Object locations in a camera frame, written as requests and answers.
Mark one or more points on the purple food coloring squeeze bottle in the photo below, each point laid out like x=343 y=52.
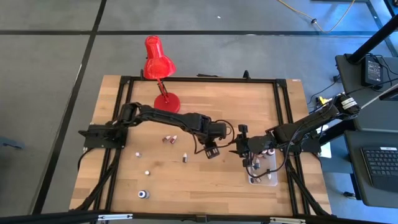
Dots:
x=271 y=151

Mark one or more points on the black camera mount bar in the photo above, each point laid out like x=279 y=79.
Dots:
x=46 y=217

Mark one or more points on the dark grey desk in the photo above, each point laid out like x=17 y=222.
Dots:
x=373 y=121
x=354 y=174

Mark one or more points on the blue food coloring squeeze bottle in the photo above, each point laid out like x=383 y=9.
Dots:
x=143 y=194

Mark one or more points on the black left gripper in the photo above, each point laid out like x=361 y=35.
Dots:
x=212 y=151

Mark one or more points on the clear plastic bin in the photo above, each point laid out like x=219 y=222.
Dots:
x=273 y=168

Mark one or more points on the black flat tool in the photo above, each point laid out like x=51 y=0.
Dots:
x=206 y=75

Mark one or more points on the red desk lamp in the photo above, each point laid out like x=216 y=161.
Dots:
x=158 y=62

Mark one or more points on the black keyboard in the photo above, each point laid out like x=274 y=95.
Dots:
x=382 y=165

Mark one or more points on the black aluminium table frame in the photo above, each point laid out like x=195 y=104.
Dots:
x=202 y=79

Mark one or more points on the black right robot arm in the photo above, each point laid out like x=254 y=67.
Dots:
x=304 y=124

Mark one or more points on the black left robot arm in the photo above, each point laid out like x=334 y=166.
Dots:
x=174 y=117

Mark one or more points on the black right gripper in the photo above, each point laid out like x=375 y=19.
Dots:
x=259 y=144

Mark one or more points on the black stand pole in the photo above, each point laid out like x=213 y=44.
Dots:
x=339 y=130
x=373 y=40

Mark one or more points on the black power adapter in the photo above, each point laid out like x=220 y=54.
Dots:
x=372 y=71

